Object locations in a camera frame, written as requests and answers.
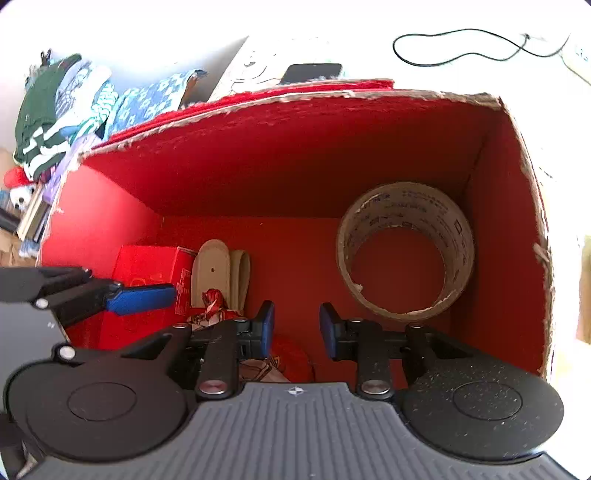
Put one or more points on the small red gift box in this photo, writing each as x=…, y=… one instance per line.
x=147, y=265

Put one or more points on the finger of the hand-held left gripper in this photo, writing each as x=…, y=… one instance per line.
x=138, y=299
x=64, y=354

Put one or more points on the blue patterned cloth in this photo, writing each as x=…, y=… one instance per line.
x=147, y=99

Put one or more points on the clear packing tape roll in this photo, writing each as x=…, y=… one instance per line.
x=397, y=207

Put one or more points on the pile of folded clothes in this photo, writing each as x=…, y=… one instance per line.
x=41, y=101

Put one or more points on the black clip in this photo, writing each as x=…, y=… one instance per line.
x=46, y=55

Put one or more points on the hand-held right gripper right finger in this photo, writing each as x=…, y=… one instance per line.
x=328, y=330

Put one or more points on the large red cardboard box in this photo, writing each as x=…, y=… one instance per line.
x=300, y=152

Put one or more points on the stack of books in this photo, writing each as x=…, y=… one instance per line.
x=34, y=217

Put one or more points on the wooden clappers with red ribbon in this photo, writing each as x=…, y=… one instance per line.
x=212, y=263

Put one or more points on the black phone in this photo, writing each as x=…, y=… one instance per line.
x=311, y=73

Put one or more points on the white power strip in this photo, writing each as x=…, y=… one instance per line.
x=579, y=57

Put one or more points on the red and white plush toy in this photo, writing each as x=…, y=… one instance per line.
x=18, y=177

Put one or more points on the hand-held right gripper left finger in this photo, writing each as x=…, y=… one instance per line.
x=264, y=330

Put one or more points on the purple packet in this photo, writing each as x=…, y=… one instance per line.
x=64, y=170

